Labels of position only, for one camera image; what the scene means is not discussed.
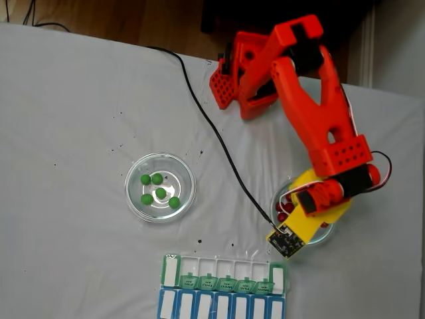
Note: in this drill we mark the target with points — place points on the plain red candy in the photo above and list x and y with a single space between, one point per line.
282 217
278 206

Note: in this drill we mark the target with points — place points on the glass bowl with green candies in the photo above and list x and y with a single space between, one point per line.
161 212

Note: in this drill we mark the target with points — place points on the weekly pill organizer box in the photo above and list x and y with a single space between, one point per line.
219 302

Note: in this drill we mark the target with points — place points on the white door trim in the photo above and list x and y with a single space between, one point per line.
368 50

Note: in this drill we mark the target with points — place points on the red candy with m print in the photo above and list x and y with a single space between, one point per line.
288 207
289 197

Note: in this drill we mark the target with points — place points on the black camera circuit board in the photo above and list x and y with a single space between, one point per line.
286 244

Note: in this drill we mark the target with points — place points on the glass bowl with red candies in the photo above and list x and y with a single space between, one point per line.
323 236

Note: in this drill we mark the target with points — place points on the dark wooden furniture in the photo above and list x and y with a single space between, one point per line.
232 13

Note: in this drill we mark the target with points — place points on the green candy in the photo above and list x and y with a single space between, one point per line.
146 199
145 179
157 178
161 193
174 202

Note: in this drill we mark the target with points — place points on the white table cover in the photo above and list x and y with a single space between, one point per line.
66 99

